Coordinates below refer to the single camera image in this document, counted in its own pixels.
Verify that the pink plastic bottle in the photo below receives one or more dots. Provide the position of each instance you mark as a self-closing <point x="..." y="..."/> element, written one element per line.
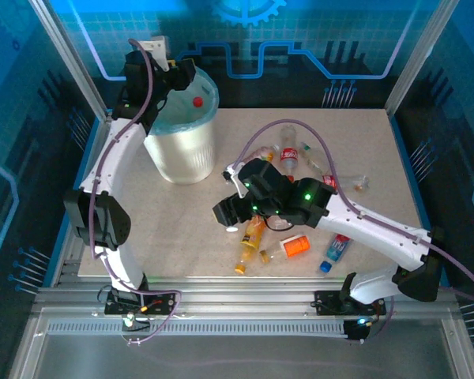
<point x="262" y="151"/>

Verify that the clear cola bottle red label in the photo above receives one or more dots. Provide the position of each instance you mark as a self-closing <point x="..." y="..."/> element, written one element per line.
<point x="353" y="182"/>
<point x="288" y="156"/>

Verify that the orange juice bottle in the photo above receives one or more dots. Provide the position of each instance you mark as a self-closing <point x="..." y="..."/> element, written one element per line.
<point x="249" y="241"/>

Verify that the clear bottle orange label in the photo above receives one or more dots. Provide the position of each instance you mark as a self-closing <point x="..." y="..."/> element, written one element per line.
<point x="296" y="245"/>

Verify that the white ribbed plastic bin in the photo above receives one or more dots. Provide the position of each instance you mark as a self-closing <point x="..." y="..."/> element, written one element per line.
<point x="181" y="154"/>

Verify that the blue label water bottle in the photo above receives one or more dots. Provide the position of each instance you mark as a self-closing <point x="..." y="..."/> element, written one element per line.
<point x="337" y="248"/>

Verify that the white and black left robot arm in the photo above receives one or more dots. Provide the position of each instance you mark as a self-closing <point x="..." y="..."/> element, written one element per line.
<point x="114" y="158"/>

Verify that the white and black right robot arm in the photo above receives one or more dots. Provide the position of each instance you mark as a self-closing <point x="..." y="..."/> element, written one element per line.
<point x="371" y="229"/>

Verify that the clear bottle red cap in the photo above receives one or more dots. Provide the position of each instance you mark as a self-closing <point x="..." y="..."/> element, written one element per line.
<point x="198" y="102"/>

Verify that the clear bottle green cap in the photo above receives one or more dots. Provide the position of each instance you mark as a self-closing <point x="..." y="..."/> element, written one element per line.
<point x="314" y="160"/>

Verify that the white bottle cap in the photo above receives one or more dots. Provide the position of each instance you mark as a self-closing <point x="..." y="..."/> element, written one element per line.
<point x="232" y="229"/>

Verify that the small black electronics module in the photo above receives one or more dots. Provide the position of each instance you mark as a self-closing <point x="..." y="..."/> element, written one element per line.
<point x="355" y="331"/>
<point x="132" y="321"/>

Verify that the aluminium frame post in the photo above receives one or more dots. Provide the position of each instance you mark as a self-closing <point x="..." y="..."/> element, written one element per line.
<point x="416" y="59"/>
<point x="72" y="59"/>

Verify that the aluminium front frame rail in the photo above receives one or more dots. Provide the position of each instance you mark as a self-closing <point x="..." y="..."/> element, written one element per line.
<point x="241" y="292"/>

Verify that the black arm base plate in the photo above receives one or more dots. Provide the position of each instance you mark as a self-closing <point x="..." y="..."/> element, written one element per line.
<point x="328" y="304"/>
<point x="162" y="304"/>

